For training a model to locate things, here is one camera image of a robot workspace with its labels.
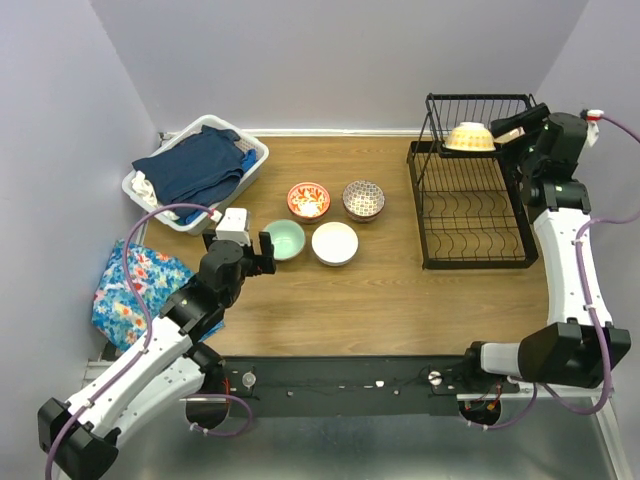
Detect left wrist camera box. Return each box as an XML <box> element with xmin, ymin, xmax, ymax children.
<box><xmin>215</xmin><ymin>207</ymin><xmax>251</xmax><ymax>246</ymax></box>

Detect aluminium frame rail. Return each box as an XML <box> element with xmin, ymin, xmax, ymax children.
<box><xmin>57</xmin><ymin>357</ymin><xmax>631</xmax><ymax>480</ymax></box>

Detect blue floral fabric bag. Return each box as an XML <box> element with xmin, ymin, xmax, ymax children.
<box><xmin>91</xmin><ymin>240</ymin><xmax>194</xmax><ymax>352</ymax></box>

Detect blue zigzag pattern bowl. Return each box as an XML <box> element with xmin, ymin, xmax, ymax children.
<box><xmin>345</xmin><ymin>208</ymin><xmax>382</xmax><ymax>223</ymax></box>

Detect yellow patterned bowl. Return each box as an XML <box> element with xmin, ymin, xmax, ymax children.
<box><xmin>444</xmin><ymin>122</ymin><xmax>495</xmax><ymax>152</ymax></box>

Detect white crumpled cloth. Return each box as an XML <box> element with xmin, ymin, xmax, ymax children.
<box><xmin>131</xmin><ymin>171</ymin><xmax>160</xmax><ymax>209</ymax></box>

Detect brown lattice pattern bowl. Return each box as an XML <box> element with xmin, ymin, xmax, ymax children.
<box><xmin>342</xmin><ymin>180</ymin><xmax>386</xmax><ymax>212</ymax></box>

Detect orange floral pattern bowl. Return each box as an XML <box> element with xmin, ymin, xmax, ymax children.
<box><xmin>286</xmin><ymin>182</ymin><xmax>331</xmax><ymax>216</ymax></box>

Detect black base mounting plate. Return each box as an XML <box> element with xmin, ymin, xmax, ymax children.
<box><xmin>184</xmin><ymin>354</ymin><xmax>524</xmax><ymax>420</ymax></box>

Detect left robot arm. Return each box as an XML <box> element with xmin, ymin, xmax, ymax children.
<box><xmin>37</xmin><ymin>232</ymin><xmax>276</xmax><ymax>479</ymax></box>

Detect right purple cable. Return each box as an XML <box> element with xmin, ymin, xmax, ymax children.
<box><xmin>467</xmin><ymin>110</ymin><xmax>640</xmax><ymax>432</ymax></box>

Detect celadon green bowl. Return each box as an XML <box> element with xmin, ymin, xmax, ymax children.
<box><xmin>263</xmin><ymin>219</ymin><xmax>306</xmax><ymax>261</ymax></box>

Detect white ribbed bowl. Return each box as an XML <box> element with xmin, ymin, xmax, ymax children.
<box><xmin>311</xmin><ymin>222</ymin><xmax>359</xmax><ymax>266</ymax></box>

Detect beige bowl brown leaf pattern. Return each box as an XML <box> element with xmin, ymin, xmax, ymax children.
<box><xmin>494</xmin><ymin>127</ymin><xmax>525</xmax><ymax>145</ymax></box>

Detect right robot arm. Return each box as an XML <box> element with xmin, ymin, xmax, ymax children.
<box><xmin>459</xmin><ymin>104</ymin><xmax>631</xmax><ymax>392</ymax></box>

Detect dark blue folded garment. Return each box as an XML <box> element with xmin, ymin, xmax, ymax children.
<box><xmin>132</xmin><ymin>126</ymin><xmax>245</xmax><ymax>207</ymax></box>

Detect black two-tier dish rack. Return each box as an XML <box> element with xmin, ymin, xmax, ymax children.
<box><xmin>407</xmin><ymin>93</ymin><xmax>539</xmax><ymax>270</ymax></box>

